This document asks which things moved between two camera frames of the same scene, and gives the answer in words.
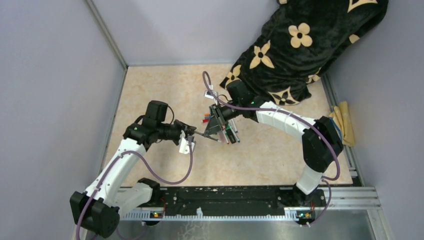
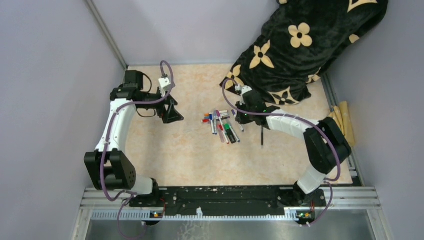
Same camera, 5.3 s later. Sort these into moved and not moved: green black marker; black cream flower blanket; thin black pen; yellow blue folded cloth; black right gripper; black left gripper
Moved: thin black pen; black left gripper; black right gripper
Not moved: green black marker; black cream flower blanket; yellow blue folded cloth
